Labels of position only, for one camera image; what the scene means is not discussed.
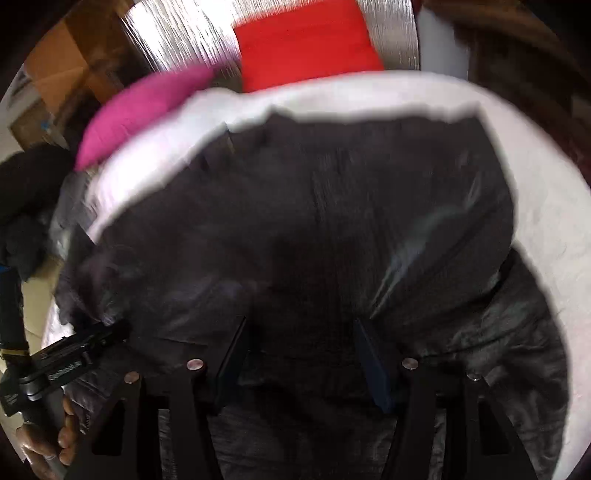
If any wooden side table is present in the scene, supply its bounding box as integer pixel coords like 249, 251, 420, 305
414, 1, 590, 178

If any silver foil insulation panel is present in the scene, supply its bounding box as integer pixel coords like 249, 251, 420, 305
123, 1, 420, 82

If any beige sofa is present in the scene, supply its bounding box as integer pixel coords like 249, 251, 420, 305
22, 256, 63, 353

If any pile of dark coats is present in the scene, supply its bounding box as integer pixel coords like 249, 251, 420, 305
1, 143, 74, 281

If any pink pillow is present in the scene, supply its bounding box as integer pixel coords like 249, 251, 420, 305
75, 64, 214, 171

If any white bed blanket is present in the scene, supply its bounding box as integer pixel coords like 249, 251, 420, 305
66, 72, 590, 479

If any black quilted jacket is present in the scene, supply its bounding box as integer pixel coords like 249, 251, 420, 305
56, 115, 569, 479

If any grey garment on bed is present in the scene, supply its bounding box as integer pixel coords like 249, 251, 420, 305
48, 169, 97, 260

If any brown wooden column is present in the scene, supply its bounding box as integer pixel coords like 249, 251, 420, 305
1, 1, 147, 156

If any red pillow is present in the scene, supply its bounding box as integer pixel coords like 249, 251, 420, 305
235, 1, 385, 93

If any person's left hand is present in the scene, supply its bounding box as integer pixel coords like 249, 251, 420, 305
16, 396, 82, 480

